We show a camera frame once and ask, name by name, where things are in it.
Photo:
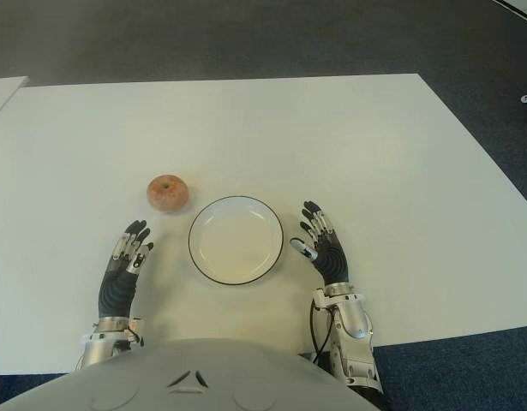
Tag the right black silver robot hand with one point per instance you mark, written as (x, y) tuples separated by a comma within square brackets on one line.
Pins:
[(333, 261)]

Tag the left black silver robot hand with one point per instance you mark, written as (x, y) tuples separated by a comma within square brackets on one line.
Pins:
[(117, 291)]

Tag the red yellow apple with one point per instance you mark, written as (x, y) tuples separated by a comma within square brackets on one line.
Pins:
[(168, 193)]

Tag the white plate with black rim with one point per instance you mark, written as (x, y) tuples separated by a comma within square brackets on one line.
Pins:
[(235, 244)]

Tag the grey robot torso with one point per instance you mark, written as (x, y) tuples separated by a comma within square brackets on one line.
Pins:
[(181, 381)]

